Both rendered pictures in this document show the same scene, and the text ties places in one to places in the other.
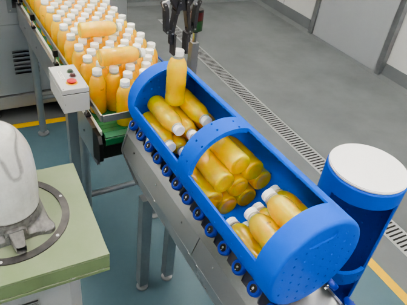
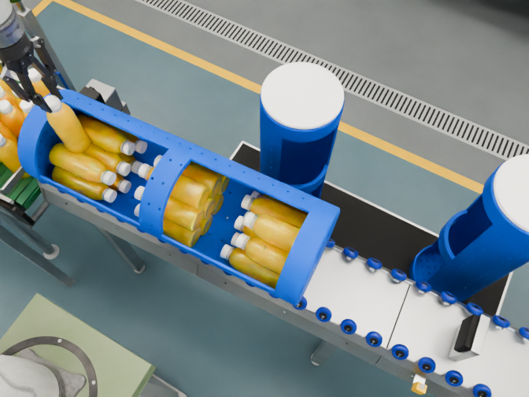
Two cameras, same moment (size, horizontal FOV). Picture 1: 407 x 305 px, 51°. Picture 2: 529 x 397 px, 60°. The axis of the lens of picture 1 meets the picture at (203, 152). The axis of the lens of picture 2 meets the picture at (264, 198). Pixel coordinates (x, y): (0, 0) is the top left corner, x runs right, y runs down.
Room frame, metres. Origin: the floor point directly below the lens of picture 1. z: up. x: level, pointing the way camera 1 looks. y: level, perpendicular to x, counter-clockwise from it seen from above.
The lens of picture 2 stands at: (0.43, 0.01, 2.26)
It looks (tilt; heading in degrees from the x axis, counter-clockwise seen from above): 64 degrees down; 330
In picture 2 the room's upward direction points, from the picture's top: 1 degrees clockwise
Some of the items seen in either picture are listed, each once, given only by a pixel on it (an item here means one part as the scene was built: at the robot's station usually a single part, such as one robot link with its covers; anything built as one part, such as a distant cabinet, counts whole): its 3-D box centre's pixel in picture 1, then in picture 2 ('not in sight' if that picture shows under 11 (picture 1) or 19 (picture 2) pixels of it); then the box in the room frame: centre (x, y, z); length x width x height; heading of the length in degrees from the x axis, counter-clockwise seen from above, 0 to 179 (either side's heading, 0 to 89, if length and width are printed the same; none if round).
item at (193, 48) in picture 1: (184, 135); (79, 107); (1.96, 0.12, 0.55); 0.04 x 0.04 x 1.10; 34
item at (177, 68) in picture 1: (176, 78); (67, 125); (1.32, 0.13, 1.22); 0.07 x 0.07 x 0.18
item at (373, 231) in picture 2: not in sight; (345, 247); (0.91, -0.73, 0.07); 1.50 x 0.52 x 0.15; 32
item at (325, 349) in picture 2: not in sight; (325, 349); (0.53, -0.34, 0.31); 0.06 x 0.06 x 0.63; 34
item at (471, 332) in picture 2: not in sight; (465, 337); (0.34, -0.56, 1.00); 0.10 x 0.04 x 0.15; 124
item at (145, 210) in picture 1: (143, 245); (123, 246); (1.34, 0.22, 0.31); 0.06 x 0.06 x 0.63; 34
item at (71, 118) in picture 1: (77, 192); (22, 248); (1.44, 0.55, 0.50); 0.04 x 0.04 x 1.00; 34
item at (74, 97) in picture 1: (68, 88); not in sight; (1.44, 0.55, 1.05); 0.20 x 0.10 x 0.10; 34
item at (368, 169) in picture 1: (368, 167); (302, 94); (1.22, -0.58, 1.03); 0.28 x 0.28 x 0.01
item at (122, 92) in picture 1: (125, 103); (12, 156); (1.48, 0.34, 0.99); 0.07 x 0.07 x 0.18
